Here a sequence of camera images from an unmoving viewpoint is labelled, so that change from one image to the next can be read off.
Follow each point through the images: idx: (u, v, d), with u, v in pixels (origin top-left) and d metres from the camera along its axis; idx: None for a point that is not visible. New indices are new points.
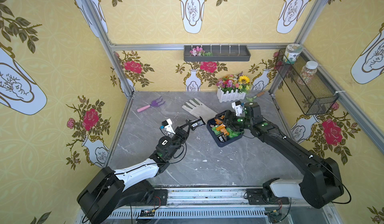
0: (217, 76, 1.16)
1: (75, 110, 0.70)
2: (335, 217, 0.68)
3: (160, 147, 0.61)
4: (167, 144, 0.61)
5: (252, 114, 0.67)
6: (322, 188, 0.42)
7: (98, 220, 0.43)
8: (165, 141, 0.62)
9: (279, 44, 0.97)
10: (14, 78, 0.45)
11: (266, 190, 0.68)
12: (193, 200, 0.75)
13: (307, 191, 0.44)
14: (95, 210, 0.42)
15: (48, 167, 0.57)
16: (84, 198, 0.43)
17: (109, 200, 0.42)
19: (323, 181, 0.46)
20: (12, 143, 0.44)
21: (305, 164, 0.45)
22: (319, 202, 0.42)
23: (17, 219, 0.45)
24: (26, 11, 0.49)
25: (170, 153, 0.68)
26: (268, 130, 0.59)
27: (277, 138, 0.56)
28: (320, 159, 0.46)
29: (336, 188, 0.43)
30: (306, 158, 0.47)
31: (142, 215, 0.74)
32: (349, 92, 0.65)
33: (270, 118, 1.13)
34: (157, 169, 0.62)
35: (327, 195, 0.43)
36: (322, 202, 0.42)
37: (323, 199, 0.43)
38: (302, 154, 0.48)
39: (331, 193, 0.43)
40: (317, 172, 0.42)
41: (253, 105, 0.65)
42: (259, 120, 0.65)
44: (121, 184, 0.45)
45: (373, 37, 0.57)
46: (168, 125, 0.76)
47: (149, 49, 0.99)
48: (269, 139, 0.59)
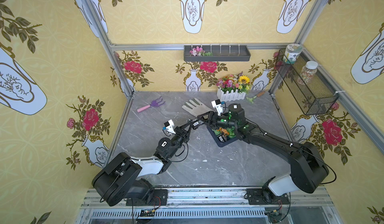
0: (217, 76, 1.16)
1: (75, 110, 0.70)
2: (335, 217, 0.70)
3: (160, 148, 0.63)
4: (167, 146, 0.64)
5: (235, 117, 0.69)
6: (308, 172, 0.45)
7: (114, 202, 0.44)
8: (164, 142, 0.65)
9: (279, 44, 0.97)
10: (14, 78, 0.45)
11: (266, 192, 0.68)
12: (193, 200, 0.75)
13: (297, 178, 0.46)
14: (112, 191, 0.43)
15: (48, 167, 0.57)
16: (102, 179, 0.45)
17: (127, 181, 0.45)
19: (307, 166, 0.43)
20: (12, 143, 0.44)
21: (287, 152, 0.48)
22: (310, 187, 0.44)
23: (17, 219, 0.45)
24: (26, 11, 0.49)
25: (170, 153, 0.70)
26: (251, 132, 0.62)
27: (260, 135, 0.59)
28: (299, 145, 0.49)
29: (320, 169, 0.46)
30: (287, 147, 0.50)
31: (142, 215, 0.74)
32: (349, 92, 0.65)
33: (270, 118, 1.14)
34: (161, 166, 0.66)
35: (314, 177, 0.45)
36: (313, 186, 0.44)
37: (312, 183, 0.45)
38: (284, 145, 0.51)
39: (318, 175, 0.46)
40: (301, 157, 0.45)
41: (238, 110, 0.65)
42: (243, 122, 0.67)
44: (138, 167, 0.49)
45: (373, 37, 0.57)
46: (169, 126, 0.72)
47: (148, 49, 0.99)
48: (253, 140, 0.62)
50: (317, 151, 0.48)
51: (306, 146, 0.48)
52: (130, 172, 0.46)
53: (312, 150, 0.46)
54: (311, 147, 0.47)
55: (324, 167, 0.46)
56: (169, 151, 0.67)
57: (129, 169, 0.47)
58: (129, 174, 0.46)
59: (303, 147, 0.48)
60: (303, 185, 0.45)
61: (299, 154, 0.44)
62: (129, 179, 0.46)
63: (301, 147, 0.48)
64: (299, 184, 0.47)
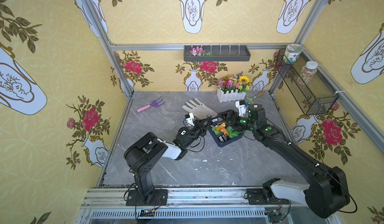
0: (217, 76, 1.16)
1: (75, 110, 0.70)
2: (335, 217, 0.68)
3: (179, 137, 0.68)
4: (186, 134, 0.68)
5: (256, 117, 0.65)
6: (329, 198, 0.43)
7: (141, 175, 0.50)
8: (184, 131, 0.69)
9: (279, 44, 0.97)
10: (14, 78, 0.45)
11: (266, 190, 0.68)
12: (193, 200, 0.75)
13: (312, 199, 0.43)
14: (141, 164, 0.48)
15: (48, 167, 0.57)
16: (131, 153, 0.50)
17: (155, 155, 0.50)
19: (330, 192, 0.44)
20: (12, 143, 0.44)
21: (311, 172, 0.44)
22: (324, 212, 0.42)
23: (17, 219, 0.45)
24: (26, 11, 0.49)
25: (187, 142, 0.75)
26: (272, 136, 0.58)
27: (282, 143, 0.54)
28: (326, 168, 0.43)
29: (343, 198, 0.43)
30: (312, 166, 0.45)
31: (142, 215, 0.74)
32: (349, 92, 0.65)
33: (270, 118, 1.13)
34: (179, 152, 0.71)
35: (333, 204, 0.42)
36: (329, 213, 0.42)
37: (329, 209, 0.42)
38: (307, 163, 0.47)
39: (338, 202, 0.42)
40: (324, 181, 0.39)
41: (258, 110, 0.62)
42: (263, 124, 0.64)
44: (165, 145, 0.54)
45: (373, 37, 0.57)
46: (189, 117, 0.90)
47: (149, 49, 0.99)
48: (272, 145, 0.57)
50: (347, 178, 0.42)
51: (334, 171, 0.43)
52: (159, 149, 0.52)
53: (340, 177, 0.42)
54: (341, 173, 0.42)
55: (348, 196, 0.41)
56: (187, 139, 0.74)
57: (158, 147, 0.52)
58: (157, 151, 0.51)
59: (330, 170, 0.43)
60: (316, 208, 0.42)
61: (324, 177, 0.45)
62: (157, 155, 0.51)
63: (328, 170, 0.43)
64: (313, 204, 0.43)
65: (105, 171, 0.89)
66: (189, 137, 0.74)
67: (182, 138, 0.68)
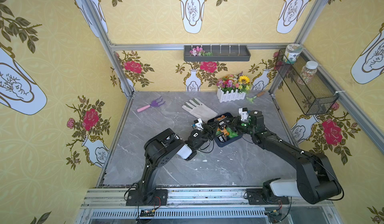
0: (217, 76, 1.16)
1: (75, 110, 0.70)
2: (335, 217, 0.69)
3: (192, 137, 0.73)
4: (198, 136, 0.73)
5: (255, 122, 0.72)
6: (313, 180, 0.44)
7: (158, 166, 0.54)
8: (196, 133, 0.74)
9: (279, 44, 0.97)
10: (14, 78, 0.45)
11: (266, 189, 0.68)
12: (193, 200, 0.75)
13: (302, 186, 0.45)
14: (159, 156, 0.53)
15: (48, 167, 0.57)
16: (153, 144, 0.55)
17: (173, 151, 0.55)
19: (314, 174, 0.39)
20: (12, 143, 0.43)
21: (296, 157, 0.49)
22: (313, 197, 0.43)
23: (18, 219, 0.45)
24: (26, 11, 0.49)
25: (198, 144, 0.80)
26: (267, 137, 0.64)
27: (274, 141, 0.61)
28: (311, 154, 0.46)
29: (331, 183, 0.44)
30: (297, 154, 0.50)
31: (142, 215, 0.74)
32: (349, 92, 0.65)
33: (270, 118, 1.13)
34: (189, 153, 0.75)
35: (320, 187, 0.44)
36: (316, 196, 0.43)
37: (316, 192, 0.43)
38: (294, 152, 0.52)
39: (326, 187, 0.44)
40: (307, 164, 0.45)
41: (258, 116, 0.69)
42: (262, 128, 0.70)
44: (182, 141, 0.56)
45: (373, 37, 0.57)
46: (198, 122, 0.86)
47: (149, 49, 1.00)
48: (266, 146, 0.65)
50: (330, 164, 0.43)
51: (318, 156, 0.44)
52: (177, 144, 0.56)
53: (323, 161, 0.45)
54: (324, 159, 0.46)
55: (336, 182, 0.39)
56: (198, 141, 0.75)
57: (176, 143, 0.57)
58: (175, 146, 0.56)
59: (315, 157, 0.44)
60: (306, 195, 0.44)
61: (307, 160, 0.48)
62: (175, 150, 0.56)
63: (312, 156, 0.48)
64: (303, 193, 0.45)
65: (105, 171, 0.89)
66: (200, 139, 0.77)
67: (194, 140, 0.72)
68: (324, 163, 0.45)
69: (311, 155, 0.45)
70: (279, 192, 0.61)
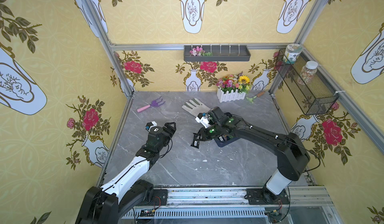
0: (217, 76, 1.16)
1: (75, 110, 0.70)
2: (335, 217, 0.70)
3: (152, 133, 0.64)
4: (159, 130, 0.66)
5: (215, 117, 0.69)
6: (293, 162, 0.46)
7: None
8: (157, 128, 0.67)
9: (279, 44, 0.97)
10: (14, 78, 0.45)
11: (267, 194, 0.67)
12: (193, 200, 0.75)
13: (284, 168, 0.49)
14: None
15: (48, 167, 0.57)
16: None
17: (107, 219, 0.40)
19: (292, 156, 0.46)
20: (12, 143, 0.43)
21: (274, 144, 0.50)
22: (295, 175, 0.46)
23: (18, 219, 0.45)
24: (26, 11, 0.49)
25: (159, 144, 0.70)
26: (236, 125, 0.62)
27: (245, 129, 0.59)
28: (284, 137, 0.50)
29: (303, 157, 0.48)
30: (273, 139, 0.51)
31: (142, 215, 0.74)
32: (349, 92, 0.65)
33: (270, 118, 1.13)
34: (147, 164, 0.60)
35: (298, 166, 0.48)
36: (298, 174, 0.47)
37: (297, 172, 0.47)
38: (269, 138, 0.52)
39: (301, 163, 0.48)
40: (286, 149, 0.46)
41: (214, 109, 0.71)
42: (224, 119, 0.69)
44: (114, 198, 0.43)
45: (373, 37, 0.57)
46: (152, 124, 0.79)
47: (149, 49, 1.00)
48: (239, 133, 0.63)
50: (300, 140, 0.49)
51: (290, 137, 0.49)
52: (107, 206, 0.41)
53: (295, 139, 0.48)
54: (294, 137, 0.49)
55: (306, 154, 0.49)
56: (158, 141, 0.67)
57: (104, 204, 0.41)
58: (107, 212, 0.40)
59: (287, 138, 0.50)
60: (289, 174, 0.48)
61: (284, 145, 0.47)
62: (109, 214, 0.41)
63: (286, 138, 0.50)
64: (285, 173, 0.49)
65: (105, 171, 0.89)
66: (162, 136, 0.74)
67: (155, 137, 0.65)
68: (295, 140, 0.48)
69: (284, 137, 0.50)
70: (279, 189, 0.61)
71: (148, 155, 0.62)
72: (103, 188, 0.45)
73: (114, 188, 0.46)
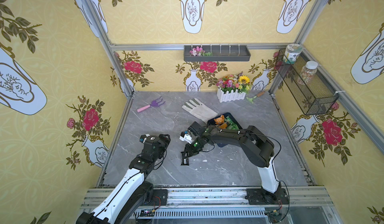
0: (217, 76, 1.16)
1: (75, 110, 0.70)
2: (335, 217, 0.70)
3: (148, 141, 0.63)
4: (156, 138, 0.67)
5: (195, 131, 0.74)
6: (257, 152, 0.53)
7: None
8: (153, 137, 0.67)
9: (279, 44, 0.97)
10: (14, 78, 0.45)
11: (268, 196, 0.67)
12: (193, 200, 0.75)
13: (252, 159, 0.57)
14: None
15: (48, 167, 0.57)
16: None
17: None
19: (253, 146, 0.53)
20: (12, 143, 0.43)
21: (237, 139, 0.60)
22: (263, 162, 0.53)
23: (17, 219, 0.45)
24: (26, 11, 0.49)
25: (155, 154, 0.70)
26: (210, 132, 0.71)
27: (217, 132, 0.69)
28: (244, 131, 0.58)
29: (266, 145, 0.55)
30: (236, 134, 0.59)
31: (142, 215, 0.74)
32: (349, 92, 0.65)
33: (270, 118, 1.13)
34: (141, 176, 0.58)
35: (262, 153, 0.54)
36: (265, 160, 0.53)
37: (263, 158, 0.53)
38: (233, 134, 0.61)
39: (265, 149, 0.54)
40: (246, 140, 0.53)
41: (192, 125, 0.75)
42: (202, 129, 0.78)
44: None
45: (373, 37, 0.57)
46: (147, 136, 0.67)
47: (149, 49, 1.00)
48: (214, 138, 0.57)
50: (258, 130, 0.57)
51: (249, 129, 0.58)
52: None
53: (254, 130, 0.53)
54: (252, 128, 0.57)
55: (268, 140, 0.57)
56: (154, 150, 0.67)
57: None
58: None
59: (247, 131, 0.58)
60: (258, 162, 0.55)
61: (245, 137, 0.54)
62: None
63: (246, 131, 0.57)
64: (254, 163, 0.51)
65: (105, 171, 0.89)
66: (158, 146, 0.75)
67: (151, 145, 0.64)
68: (255, 131, 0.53)
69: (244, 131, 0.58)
70: (272, 187, 0.64)
71: (142, 166, 0.60)
72: (94, 213, 0.44)
73: (105, 212, 0.44)
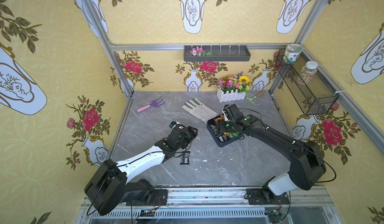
0: (217, 76, 1.16)
1: (75, 110, 0.70)
2: (335, 217, 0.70)
3: (177, 129, 0.65)
4: (183, 128, 0.68)
5: (230, 114, 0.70)
6: (309, 171, 0.45)
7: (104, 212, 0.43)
8: (182, 127, 0.68)
9: (279, 44, 0.97)
10: (14, 78, 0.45)
11: (266, 192, 0.68)
12: (193, 200, 0.75)
13: (296, 176, 0.47)
14: (101, 201, 0.42)
15: (48, 167, 0.57)
16: (91, 189, 0.44)
17: (113, 194, 0.42)
19: (308, 165, 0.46)
20: (11, 143, 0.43)
21: (290, 150, 0.47)
22: (307, 184, 0.44)
23: (17, 219, 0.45)
24: (26, 12, 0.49)
25: (178, 142, 0.71)
26: (251, 124, 0.61)
27: (261, 129, 0.57)
28: (302, 144, 0.48)
29: (319, 167, 0.46)
30: (289, 144, 0.49)
31: (142, 215, 0.74)
32: (349, 92, 0.65)
33: (270, 118, 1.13)
34: (162, 157, 0.61)
35: (312, 175, 0.46)
36: (310, 183, 0.45)
37: (310, 181, 0.45)
38: (286, 142, 0.50)
39: (316, 173, 0.46)
40: (302, 156, 0.44)
41: (230, 106, 0.70)
42: (240, 116, 0.68)
44: (123, 178, 0.44)
45: (373, 37, 0.56)
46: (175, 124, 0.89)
47: (149, 49, 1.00)
48: (253, 132, 0.61)
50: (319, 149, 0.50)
51: (309, 145, 0.47)
52: (112, 186, 0.42)
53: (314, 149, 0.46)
54: (313, 145, 0.47)
55: (323, 166, 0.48)
56: (179, 138, 0.67)
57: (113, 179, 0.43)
58: (112, 188, 0.42)
59: (305, 146, 0.47)
60: (300, 182, 0.46)
61: (301, 153, 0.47)
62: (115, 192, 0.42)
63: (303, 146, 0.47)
64: (297, 180, 0.47)
65: None
66: (183, 136, 0.76)
67: (178, 134, 0.66)
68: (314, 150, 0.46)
69: (302, 144, 0.48)
70: (278, 190, 0.62)
71: (166, 149, 0.63)
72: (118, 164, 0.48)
73: (126, 168, 0.47)
